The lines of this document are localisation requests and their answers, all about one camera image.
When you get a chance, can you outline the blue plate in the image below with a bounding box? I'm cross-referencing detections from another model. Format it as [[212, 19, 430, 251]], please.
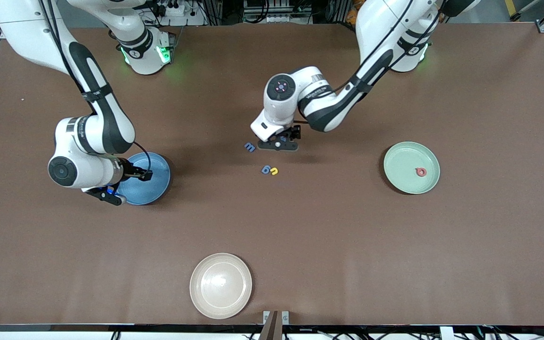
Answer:
[[116, 152, 171, 206]]

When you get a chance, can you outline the brown table cover sheet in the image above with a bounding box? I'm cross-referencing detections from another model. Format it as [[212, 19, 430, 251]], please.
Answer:
[[0, 23, 544, 327]]

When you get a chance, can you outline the white power strip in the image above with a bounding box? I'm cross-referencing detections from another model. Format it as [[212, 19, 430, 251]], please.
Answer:
[[156, 0, 206, 26], [244, 13, 311, 24]]

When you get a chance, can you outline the green plate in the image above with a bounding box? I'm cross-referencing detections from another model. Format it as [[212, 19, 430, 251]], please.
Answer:
[[383, 141, 441, 195]]

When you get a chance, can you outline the beige plate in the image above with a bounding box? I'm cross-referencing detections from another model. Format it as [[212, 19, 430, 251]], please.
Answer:
[[189, 253, 253, 320]]

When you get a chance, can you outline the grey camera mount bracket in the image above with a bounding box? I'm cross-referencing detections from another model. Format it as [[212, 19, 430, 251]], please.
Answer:
[[263, 310, 289, 340]]

